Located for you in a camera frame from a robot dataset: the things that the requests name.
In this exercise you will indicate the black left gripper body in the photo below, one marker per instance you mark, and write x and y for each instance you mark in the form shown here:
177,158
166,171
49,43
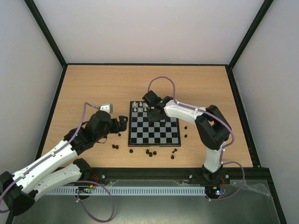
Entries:
115,129

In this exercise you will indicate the light blue cable duct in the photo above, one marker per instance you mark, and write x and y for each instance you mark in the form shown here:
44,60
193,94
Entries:
129,191

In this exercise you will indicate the black enclosure frame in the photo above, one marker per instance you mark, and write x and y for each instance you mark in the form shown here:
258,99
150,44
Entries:
257,172

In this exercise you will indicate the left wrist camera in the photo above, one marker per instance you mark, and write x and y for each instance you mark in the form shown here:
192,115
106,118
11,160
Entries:
108,107

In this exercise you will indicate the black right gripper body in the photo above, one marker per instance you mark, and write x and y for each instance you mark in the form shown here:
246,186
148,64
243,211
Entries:
154,120

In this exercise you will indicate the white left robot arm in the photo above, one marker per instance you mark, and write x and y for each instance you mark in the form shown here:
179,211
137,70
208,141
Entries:
60,166

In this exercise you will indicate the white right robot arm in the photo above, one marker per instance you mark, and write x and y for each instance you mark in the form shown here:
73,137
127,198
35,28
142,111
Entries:
214,131

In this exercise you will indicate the black grey chess board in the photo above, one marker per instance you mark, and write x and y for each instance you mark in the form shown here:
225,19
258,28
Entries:
142,133

